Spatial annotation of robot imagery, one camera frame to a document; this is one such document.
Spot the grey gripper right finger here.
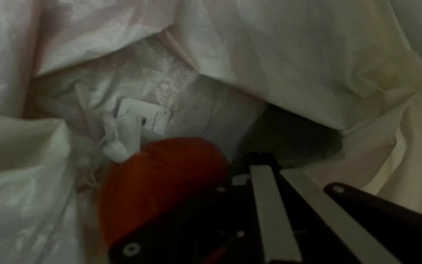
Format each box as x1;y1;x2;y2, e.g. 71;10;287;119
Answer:
278;167;404;264

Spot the orange toy vegetable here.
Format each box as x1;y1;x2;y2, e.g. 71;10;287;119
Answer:
95;97;232;258

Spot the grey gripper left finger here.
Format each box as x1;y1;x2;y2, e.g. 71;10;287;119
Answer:
247;164;303;264

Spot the white plastic bag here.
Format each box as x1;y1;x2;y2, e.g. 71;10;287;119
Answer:
0;0;422;264

